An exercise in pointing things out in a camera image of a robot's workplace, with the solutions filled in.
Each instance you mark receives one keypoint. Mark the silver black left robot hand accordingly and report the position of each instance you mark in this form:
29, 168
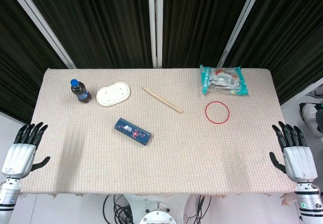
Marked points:
19, 156

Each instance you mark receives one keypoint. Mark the beige woven tablecloth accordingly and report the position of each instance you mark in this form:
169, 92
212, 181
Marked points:
176, 158

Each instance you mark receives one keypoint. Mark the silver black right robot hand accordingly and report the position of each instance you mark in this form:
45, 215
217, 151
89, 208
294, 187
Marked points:
299, 161

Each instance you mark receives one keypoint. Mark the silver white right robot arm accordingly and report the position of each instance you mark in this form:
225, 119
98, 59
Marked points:
309, 201

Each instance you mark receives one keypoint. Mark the white shoe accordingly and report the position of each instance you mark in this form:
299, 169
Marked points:
310, 114

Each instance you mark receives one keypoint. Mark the black pleated curtain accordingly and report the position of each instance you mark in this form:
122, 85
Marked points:
108, 19

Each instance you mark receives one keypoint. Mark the wooden stick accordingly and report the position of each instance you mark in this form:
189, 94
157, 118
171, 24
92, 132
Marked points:
162, 100

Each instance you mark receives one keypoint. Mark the teal snack package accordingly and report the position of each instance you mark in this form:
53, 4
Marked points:
223, 80

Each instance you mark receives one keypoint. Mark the blue printed glasses case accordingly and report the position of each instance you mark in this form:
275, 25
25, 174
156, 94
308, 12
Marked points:
132, 132

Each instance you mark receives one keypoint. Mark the white oval plastic tray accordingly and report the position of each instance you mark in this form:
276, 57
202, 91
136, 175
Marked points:
113, 94

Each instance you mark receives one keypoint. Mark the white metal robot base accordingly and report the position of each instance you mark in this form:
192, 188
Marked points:
157, 216

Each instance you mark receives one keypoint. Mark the cola bottle with blue cap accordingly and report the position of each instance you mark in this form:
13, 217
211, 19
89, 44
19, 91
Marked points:
82, 94

